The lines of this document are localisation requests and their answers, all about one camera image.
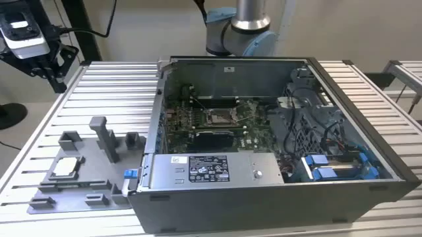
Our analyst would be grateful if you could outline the hard disk in blue carrier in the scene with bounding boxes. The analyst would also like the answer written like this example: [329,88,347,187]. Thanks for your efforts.
[311,165,379,181]
[301,153,367,169]

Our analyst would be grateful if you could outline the black upright frame post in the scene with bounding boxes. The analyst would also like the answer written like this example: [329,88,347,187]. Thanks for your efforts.
[60,0,104,63]

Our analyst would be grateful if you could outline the grey metal drive cage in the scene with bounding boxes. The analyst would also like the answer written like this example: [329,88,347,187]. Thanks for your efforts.
[272,83,351,159]

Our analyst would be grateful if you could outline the neighbouring metal slat table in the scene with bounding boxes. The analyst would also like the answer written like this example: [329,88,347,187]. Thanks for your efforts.
[382,59,422,100]

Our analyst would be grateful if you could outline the CPU socket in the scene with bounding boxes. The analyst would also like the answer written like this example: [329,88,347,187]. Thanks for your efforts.
[203,108,233,127]

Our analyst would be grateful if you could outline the silver power supply with label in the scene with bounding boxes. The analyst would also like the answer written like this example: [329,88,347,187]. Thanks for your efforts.
[146,152,285,191]

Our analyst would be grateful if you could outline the grey plastic parts rack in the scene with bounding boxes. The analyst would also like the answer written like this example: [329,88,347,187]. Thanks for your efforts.
[25,116,148,215]

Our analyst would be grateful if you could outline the green motherboard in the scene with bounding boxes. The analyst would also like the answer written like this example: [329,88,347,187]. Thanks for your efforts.
[163,98,281,154]

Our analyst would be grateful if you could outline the thin black cable on floor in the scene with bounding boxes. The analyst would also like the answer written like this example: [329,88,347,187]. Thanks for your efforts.
[0,140,22,151]

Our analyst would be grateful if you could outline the black wire in case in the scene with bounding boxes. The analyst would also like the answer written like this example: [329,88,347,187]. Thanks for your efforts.
[281,96,331,159]

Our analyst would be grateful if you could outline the black expansion card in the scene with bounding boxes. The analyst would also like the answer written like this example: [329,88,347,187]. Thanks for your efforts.
[192,130,235,153]

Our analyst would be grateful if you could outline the black cable behind table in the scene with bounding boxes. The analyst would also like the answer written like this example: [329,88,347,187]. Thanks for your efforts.
[58,0,117,38]

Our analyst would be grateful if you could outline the silver square CPU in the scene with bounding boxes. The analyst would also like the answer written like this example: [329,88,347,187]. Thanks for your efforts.
[52,158,81,177]

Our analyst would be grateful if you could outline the metal socket cover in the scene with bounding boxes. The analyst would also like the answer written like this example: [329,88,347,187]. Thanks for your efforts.
[235,100,261,121]

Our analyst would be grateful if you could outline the thin metal locking lever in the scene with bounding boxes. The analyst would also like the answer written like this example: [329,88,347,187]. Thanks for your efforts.
[192,96,209,111]

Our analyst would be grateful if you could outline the black round stand base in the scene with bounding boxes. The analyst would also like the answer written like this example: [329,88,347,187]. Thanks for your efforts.
[0,102,28,130]

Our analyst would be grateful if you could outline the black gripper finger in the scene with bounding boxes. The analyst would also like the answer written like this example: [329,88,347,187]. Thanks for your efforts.
[0,54,56,83]
[49,45,80,94]

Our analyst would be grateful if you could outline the open dark grey PC case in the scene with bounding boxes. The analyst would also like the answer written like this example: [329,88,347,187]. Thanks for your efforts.
[126,55,422,234]

